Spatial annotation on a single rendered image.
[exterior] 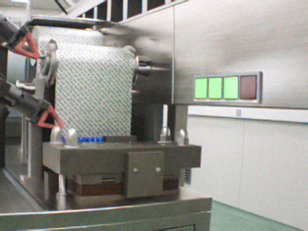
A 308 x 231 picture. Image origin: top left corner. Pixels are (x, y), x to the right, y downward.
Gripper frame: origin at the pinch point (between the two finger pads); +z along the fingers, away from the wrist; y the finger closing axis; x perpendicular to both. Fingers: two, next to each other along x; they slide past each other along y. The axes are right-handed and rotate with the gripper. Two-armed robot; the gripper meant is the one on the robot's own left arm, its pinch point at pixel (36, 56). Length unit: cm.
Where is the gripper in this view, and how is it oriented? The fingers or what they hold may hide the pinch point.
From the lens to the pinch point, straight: 116.4
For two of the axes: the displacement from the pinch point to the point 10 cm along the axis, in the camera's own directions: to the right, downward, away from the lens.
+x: 6.0, -7.7, 2.2
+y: 3.8, 0.3, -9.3
